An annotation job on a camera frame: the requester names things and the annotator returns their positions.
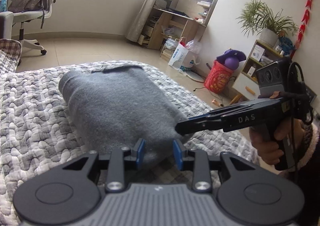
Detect grey knitted cat sweater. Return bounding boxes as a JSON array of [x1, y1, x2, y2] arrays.
[[59, 65, 192, 168]]

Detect person's right hand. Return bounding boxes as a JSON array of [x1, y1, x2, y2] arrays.
[[249, 121, 291, 165]]

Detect red basket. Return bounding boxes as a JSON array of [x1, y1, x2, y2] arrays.
[[204, 60, 234, 94]]

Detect white wooden side cabinet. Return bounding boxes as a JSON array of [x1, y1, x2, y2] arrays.
[[231, 40, 291, 103]]

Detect right fuzzy sleeve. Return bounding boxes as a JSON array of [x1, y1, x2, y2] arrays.
[[281, 120, 319, 225]]

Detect purple plush toy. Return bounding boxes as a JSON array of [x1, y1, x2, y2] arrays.
[[216, 49, 246, 71]]

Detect white paper shopping bag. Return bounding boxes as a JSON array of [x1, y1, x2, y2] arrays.
[[168, 37, 202, 71]]

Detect grey patterned bed cover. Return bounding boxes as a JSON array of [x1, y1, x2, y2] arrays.
[[1, 49, 259, 225]]

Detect red hanging decoration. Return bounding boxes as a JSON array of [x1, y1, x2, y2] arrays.
[[290, 0, 313, 59]]

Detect potted green plant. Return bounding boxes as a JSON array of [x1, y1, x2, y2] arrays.
[[236, 0, 298, 47]]

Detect wooden desk shelf unit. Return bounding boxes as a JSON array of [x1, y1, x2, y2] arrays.
[[137, 0, 218, 50]]

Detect grey office chair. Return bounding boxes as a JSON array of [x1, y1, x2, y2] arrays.
[[8, 0, 56, 55]]

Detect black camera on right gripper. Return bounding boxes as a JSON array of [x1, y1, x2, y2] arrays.
[[255, 58, 291, 97]]

